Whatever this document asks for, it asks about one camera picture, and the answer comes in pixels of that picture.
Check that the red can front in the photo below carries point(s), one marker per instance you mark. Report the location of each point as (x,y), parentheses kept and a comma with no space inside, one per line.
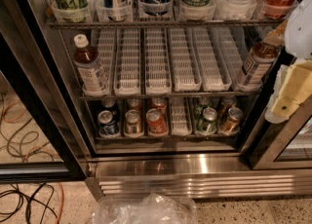
(156,122)

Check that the right tea bottle white cap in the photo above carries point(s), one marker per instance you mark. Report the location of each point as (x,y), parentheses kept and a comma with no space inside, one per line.
(259,60)

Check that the tea bottle white cap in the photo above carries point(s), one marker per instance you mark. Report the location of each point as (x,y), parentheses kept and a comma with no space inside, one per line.
(90,67)
(259,60)

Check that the bronze can front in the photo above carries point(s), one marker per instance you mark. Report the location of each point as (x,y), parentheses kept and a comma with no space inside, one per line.
(232,121)

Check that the stainless steel fridge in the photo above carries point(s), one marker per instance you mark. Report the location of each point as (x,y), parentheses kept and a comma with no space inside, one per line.
(180,63)

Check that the clear plastic bin with bag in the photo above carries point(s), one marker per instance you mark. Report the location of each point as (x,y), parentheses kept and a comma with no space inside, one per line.
(149,209)

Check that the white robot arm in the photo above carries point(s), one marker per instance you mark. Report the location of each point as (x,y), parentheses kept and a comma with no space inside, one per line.
(295,33)

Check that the gold can front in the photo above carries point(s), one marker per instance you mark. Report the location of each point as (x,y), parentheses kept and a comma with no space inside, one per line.
(133,124)

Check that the left tea bottle white cap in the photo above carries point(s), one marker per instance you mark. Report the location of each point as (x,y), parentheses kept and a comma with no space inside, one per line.
(90,67)

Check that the green can front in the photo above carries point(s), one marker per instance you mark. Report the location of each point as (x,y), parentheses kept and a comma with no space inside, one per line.
(207,121)

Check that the blue pepsi can front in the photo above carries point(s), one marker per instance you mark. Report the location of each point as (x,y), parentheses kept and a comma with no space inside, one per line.
(107,123)

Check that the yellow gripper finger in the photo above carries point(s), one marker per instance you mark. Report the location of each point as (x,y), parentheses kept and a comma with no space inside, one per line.
(293,85)

